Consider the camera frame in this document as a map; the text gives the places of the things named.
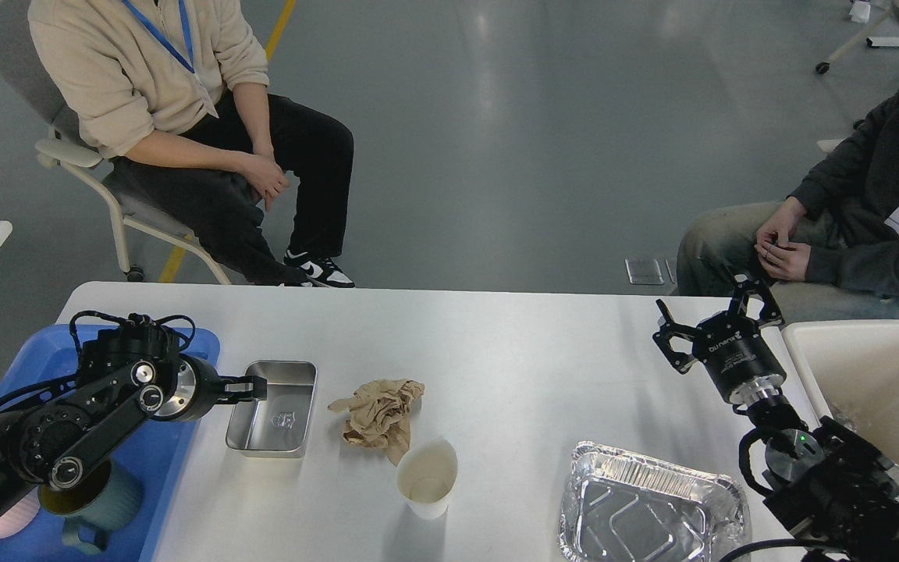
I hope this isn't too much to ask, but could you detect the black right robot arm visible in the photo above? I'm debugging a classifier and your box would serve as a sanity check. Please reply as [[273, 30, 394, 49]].
[[652, 273, 899, 561]]

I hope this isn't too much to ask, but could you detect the grey office chair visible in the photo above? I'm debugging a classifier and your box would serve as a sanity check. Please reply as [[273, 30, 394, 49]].
[[0, 1, 231, 285]]

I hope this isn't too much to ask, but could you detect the person in dark hoodie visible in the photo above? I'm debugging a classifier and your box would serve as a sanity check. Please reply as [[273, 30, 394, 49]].
[[677, 88, 899, 323]]

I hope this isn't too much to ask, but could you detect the white chair base background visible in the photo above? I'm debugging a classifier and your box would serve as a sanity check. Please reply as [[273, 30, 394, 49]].
[[815, 0, 899, 76]]

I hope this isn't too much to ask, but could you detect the white plastic bin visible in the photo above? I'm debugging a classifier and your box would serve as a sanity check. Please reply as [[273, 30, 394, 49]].
[[782, 320, 899, 485]]

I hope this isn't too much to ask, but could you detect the crumpled brown paper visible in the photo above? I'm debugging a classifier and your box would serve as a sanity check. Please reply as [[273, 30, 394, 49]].
[[328, 379, 427, 466]]

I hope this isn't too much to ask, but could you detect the blue plastic tray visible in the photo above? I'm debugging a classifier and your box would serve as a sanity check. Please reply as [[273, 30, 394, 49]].
[[0, 325, 220, 561]]

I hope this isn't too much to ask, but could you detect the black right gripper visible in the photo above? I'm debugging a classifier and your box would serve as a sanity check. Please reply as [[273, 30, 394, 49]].
[[652, 265, 787, 405]]

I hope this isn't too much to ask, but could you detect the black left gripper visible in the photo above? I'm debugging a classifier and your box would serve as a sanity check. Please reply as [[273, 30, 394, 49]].
[[155, 355, 268, 422]]

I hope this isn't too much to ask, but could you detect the stainless steel rectangular tin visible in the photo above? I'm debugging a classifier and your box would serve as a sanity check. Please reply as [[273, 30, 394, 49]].
[[226, 361, 317, 458]]

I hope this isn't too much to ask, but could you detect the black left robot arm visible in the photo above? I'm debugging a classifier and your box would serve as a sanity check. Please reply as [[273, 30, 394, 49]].
[[0, 310, 268, 517]]

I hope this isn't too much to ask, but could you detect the teal mug yellow inside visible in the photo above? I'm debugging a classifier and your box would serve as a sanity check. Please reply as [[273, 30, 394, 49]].
[[37, 460, 144, 555]]

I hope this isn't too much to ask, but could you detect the white paper cup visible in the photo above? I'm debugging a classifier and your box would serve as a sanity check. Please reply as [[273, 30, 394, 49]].
[[396, 438, 459, 521]]

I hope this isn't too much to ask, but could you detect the metal floor socket plate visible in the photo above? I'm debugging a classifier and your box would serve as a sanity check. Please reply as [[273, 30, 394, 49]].
[[624, 258, 677, 286]]

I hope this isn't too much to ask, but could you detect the pink ribbed mug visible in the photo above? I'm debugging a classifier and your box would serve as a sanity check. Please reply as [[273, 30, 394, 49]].
[[0, 488, 41, 539]]

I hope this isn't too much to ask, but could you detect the aluminium foil tray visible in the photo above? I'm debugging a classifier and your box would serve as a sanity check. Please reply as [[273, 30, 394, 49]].
[[557, 441, 752, 561]]

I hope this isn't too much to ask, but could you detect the person in beige sweater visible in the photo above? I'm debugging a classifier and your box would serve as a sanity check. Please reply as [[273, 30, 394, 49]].
[[27, 1, 354, 288]]

